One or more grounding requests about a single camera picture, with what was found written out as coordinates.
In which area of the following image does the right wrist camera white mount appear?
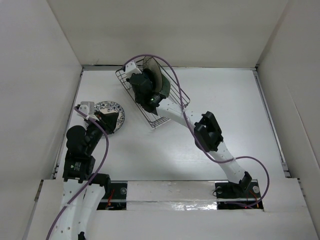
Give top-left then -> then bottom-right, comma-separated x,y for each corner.
123,60 -> 142,79

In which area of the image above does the grey wire dish rack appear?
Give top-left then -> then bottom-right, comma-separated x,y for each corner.
115,56 -> 190,129

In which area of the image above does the silver front rail tape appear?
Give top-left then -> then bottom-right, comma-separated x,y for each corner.
97,180 -> 264,211

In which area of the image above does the blue white floral plate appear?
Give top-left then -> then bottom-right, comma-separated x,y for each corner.
90,101 -> 125,133

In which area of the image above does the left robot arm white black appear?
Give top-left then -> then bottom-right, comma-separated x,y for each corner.
46,111 -> 119,240

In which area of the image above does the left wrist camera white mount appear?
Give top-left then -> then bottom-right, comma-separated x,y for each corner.
74,101 -> 95,118

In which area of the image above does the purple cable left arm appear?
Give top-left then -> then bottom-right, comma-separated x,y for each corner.
47,106 -> 111,240

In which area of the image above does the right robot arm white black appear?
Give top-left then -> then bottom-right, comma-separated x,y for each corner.
126,69 -> 252,199

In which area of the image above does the dark blue leaf-shaped plate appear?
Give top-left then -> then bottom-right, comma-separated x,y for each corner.
142,68 -> 154,87

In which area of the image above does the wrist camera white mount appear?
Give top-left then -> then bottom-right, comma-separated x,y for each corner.
123,60 -> 142,79
74,101 -> 95,118

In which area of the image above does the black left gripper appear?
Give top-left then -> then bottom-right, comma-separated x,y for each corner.
85,110 -> 119,154

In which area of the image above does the cream round plate tree drawing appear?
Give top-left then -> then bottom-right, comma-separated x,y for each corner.
142,56 -> 163,93

